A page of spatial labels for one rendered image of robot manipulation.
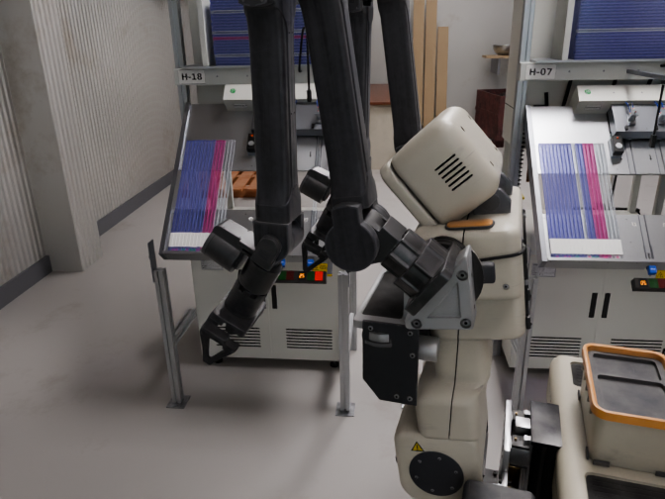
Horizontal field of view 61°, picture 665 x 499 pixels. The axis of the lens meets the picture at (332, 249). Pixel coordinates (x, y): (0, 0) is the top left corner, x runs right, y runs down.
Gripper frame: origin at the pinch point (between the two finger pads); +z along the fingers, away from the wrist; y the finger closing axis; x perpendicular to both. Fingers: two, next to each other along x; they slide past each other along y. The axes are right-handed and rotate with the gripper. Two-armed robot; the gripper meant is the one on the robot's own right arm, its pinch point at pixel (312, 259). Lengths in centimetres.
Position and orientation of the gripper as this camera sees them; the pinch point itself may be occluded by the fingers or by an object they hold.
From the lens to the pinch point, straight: 137.6
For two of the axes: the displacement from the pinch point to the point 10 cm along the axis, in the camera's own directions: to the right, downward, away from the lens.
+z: -4.1, 7.8, 4.7
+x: 8.8, 4.7, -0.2
